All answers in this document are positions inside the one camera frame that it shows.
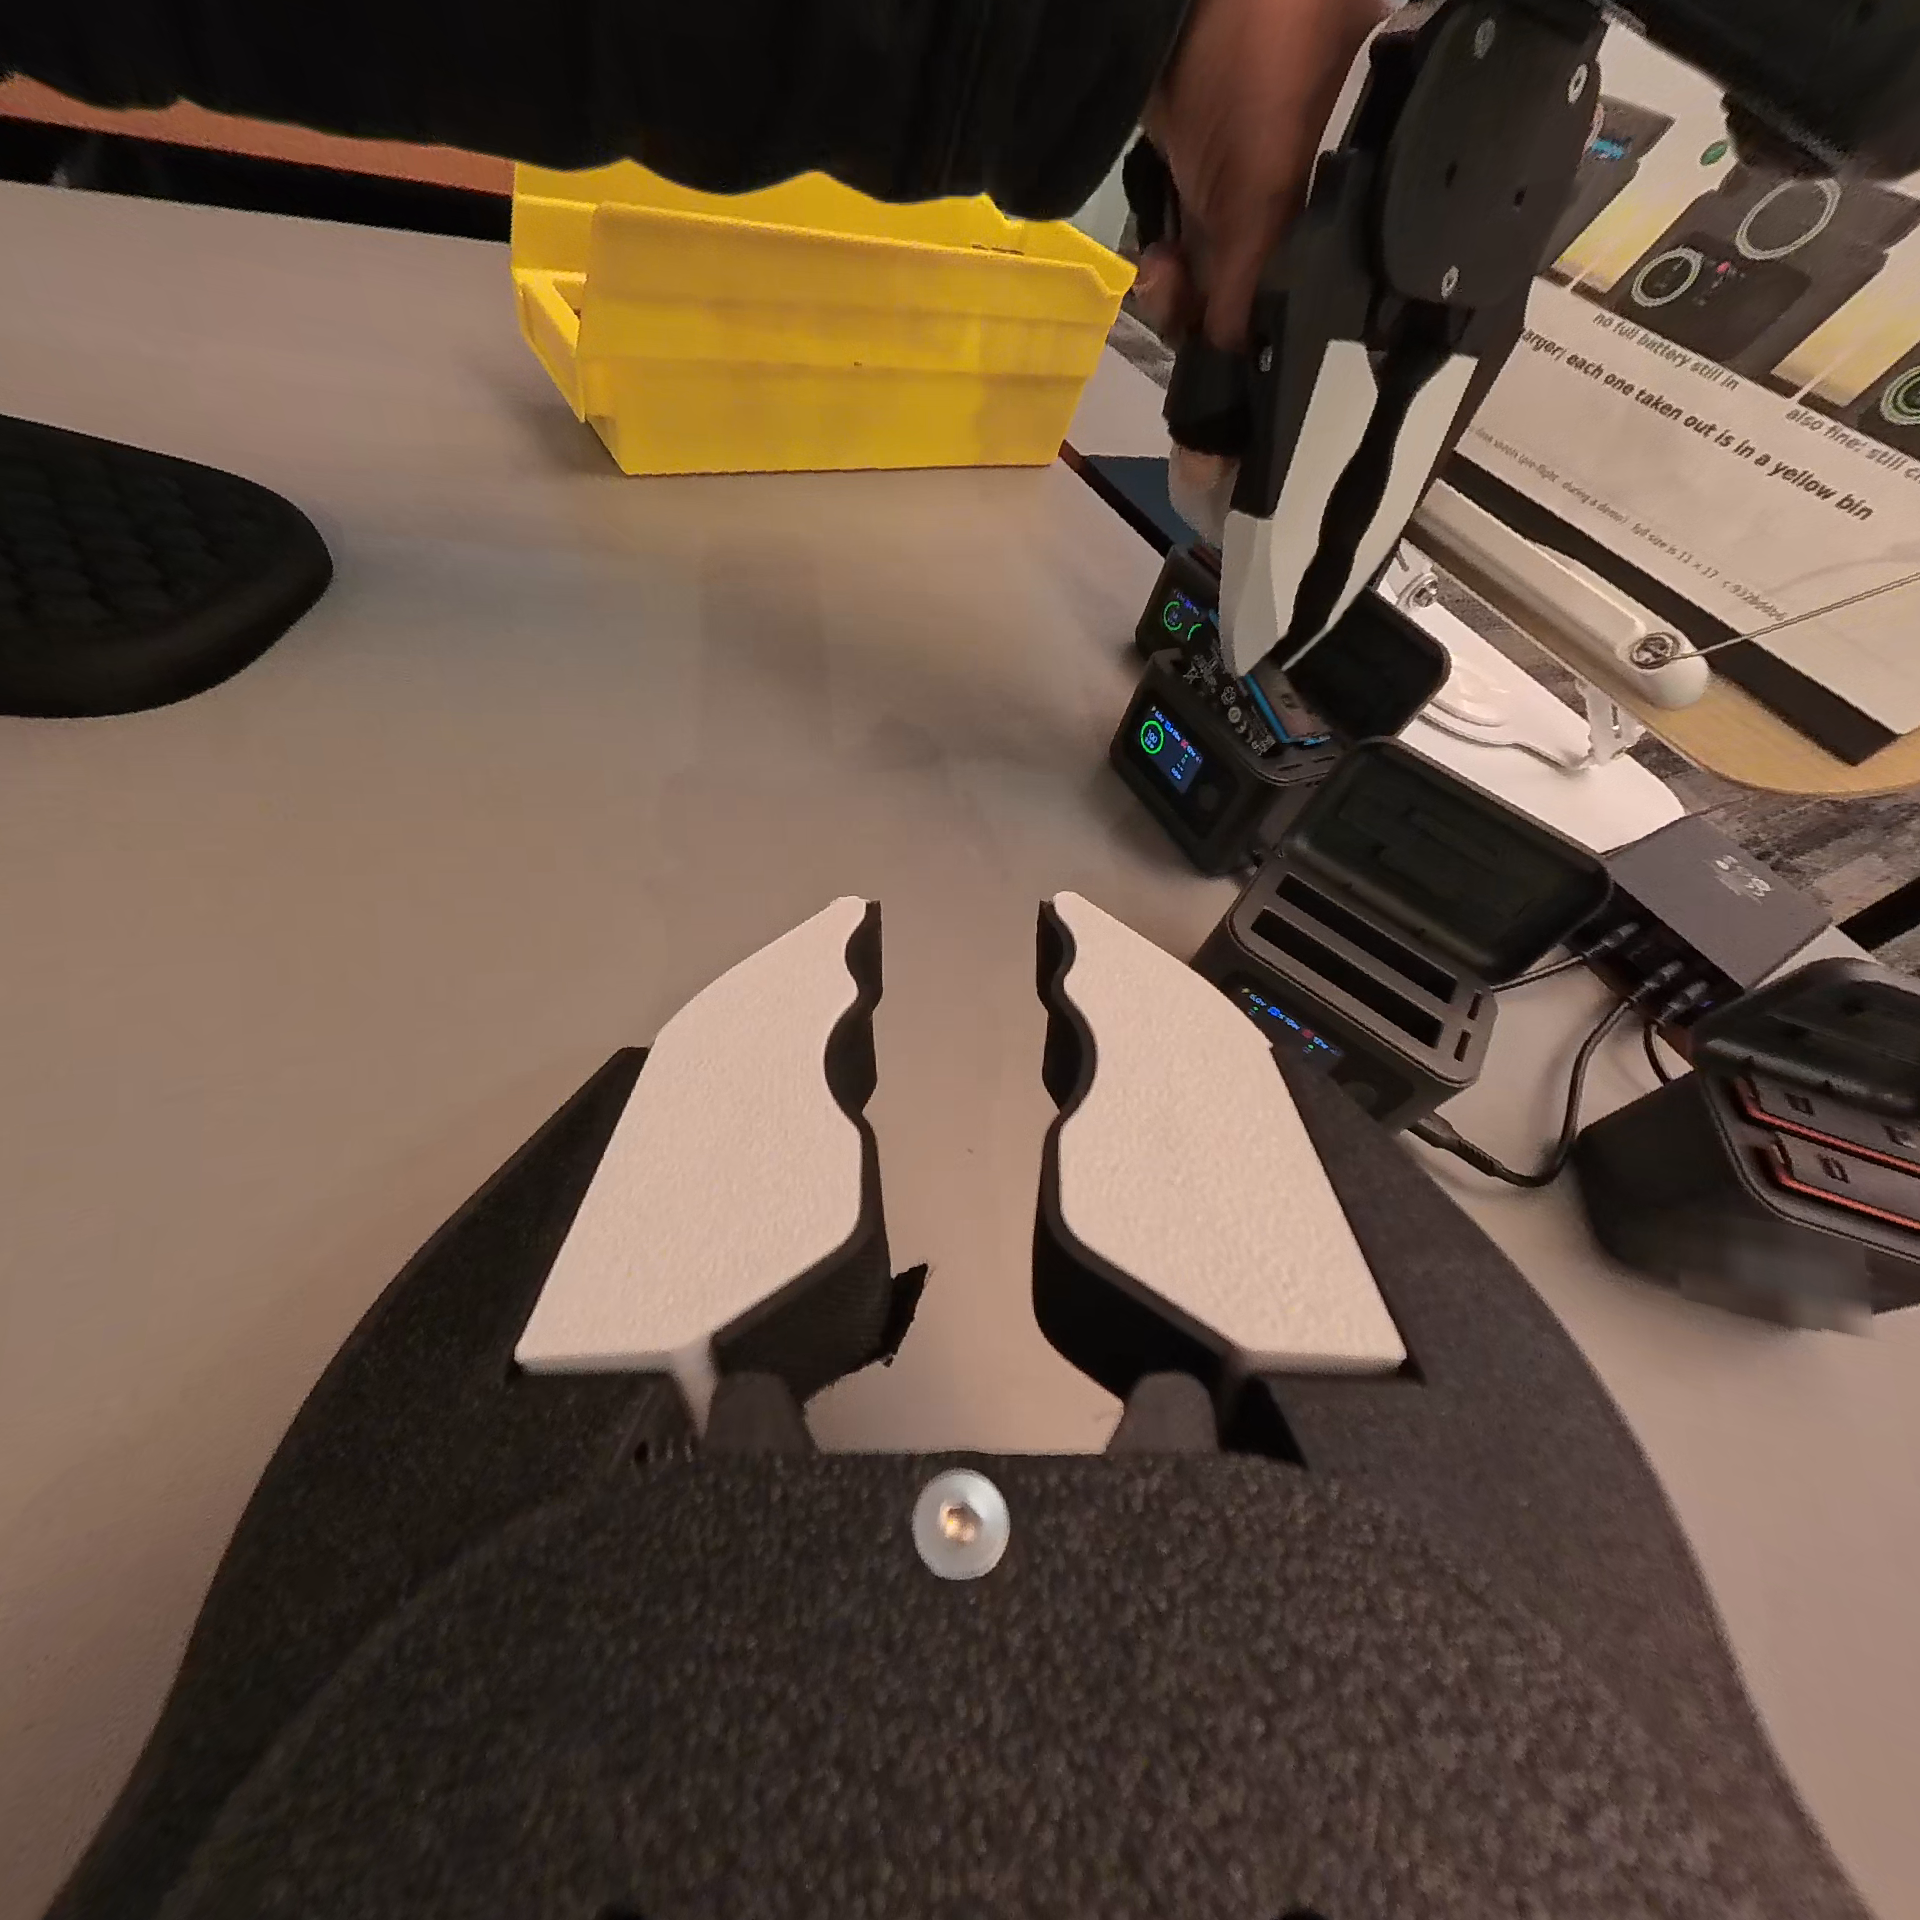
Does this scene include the black battery blue edge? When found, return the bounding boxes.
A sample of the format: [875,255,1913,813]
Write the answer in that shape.
[1181,638,1339,761]

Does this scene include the black multiport charger hub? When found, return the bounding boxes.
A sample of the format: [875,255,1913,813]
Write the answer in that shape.
[1568,816,1838,1040]

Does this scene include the white board ledge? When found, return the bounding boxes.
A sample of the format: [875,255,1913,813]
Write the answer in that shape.
[1410,479,1713,711]

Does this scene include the dark blue smartphone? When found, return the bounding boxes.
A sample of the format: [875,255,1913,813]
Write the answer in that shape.
[1065,448,1203,557]

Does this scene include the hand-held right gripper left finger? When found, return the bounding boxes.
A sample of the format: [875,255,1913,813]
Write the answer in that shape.
[511,895,933,1426]

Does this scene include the printed paper sheet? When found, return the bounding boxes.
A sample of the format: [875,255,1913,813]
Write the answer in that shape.
[1446,29,1920,767]

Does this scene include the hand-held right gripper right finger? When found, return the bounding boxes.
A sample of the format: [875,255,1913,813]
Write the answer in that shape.
[1034,888,1411,1430]

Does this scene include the black battery red edge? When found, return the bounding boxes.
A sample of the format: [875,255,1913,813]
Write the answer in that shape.
[1733,1068,1920,1162]
[1761,1132,1920,1233]

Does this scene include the person's left hand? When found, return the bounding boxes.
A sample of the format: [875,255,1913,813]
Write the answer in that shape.
[1130,0,1384,522]

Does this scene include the white peg wire clip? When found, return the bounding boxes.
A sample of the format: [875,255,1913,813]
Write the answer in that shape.
[1631,567,1920,671]

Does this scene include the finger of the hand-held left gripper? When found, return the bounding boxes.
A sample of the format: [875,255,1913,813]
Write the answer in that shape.
[1270,350,1496,671]
[1217,336,1391,676]

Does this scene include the black battery charging case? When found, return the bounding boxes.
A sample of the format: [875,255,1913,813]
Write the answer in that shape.
[1130,540,1234,664]
[1190,738,1615,1135]
[1111,596,1450,874]
[1574,959,1920,1332]

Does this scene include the black chair armrest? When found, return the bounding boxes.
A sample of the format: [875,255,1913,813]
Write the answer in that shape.
[0,412,335,719]

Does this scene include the yellow plastic bin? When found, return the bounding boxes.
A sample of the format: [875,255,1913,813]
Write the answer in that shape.
[509,157,1137,479]

